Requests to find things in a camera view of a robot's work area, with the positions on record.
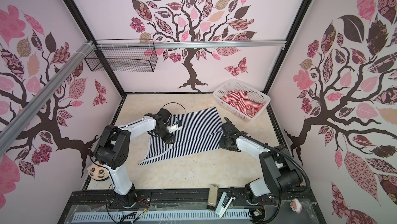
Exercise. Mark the aluminium rail back horizontal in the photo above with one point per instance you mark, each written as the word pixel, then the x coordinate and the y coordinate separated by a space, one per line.
pixel 202 44

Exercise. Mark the blue white striped tank top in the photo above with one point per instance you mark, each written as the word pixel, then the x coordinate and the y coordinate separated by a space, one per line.
pixel 201 132

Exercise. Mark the white plastic laundry basket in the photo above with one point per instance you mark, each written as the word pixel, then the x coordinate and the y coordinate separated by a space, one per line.
pixel 237 85

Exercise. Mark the white black handheld device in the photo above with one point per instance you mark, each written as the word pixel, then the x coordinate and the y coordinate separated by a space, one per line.
pixel 223 204

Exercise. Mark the small pink white object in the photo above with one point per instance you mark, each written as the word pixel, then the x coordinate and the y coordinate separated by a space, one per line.
pixel 296 206

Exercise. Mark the aluminium rail left diagonal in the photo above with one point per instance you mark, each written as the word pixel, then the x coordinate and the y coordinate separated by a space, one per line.
pixel 10 133

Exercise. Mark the plush doll head toy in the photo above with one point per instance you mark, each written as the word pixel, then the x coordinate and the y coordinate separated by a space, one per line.
pixel 98 173

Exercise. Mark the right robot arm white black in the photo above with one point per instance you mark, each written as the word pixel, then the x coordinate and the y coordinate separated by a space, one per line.
pixel 280 174

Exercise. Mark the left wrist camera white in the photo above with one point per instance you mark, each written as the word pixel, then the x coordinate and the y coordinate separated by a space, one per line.
pixel 178 125

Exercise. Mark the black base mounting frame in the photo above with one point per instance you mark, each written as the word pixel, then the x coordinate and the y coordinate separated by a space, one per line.
pixel 270 209

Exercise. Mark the white slotted cable duct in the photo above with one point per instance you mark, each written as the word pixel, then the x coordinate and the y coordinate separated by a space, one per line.
pixel 170 216

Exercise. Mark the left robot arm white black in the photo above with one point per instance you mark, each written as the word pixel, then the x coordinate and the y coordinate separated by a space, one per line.
pixel 112 150

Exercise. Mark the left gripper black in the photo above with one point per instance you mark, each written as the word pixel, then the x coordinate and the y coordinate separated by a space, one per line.
pixel 169 137

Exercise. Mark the red white striped tank top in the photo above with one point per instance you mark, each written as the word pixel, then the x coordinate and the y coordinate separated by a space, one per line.
pixel 240 101

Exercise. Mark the small beige rectangular block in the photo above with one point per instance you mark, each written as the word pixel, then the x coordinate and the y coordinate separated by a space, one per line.
pixel 212 197

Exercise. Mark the black wire mesh basket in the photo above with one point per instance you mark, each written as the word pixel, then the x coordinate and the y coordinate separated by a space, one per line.
pixel 123 55

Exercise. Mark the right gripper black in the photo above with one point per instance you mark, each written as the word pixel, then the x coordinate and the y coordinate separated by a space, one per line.
pixel 222 142

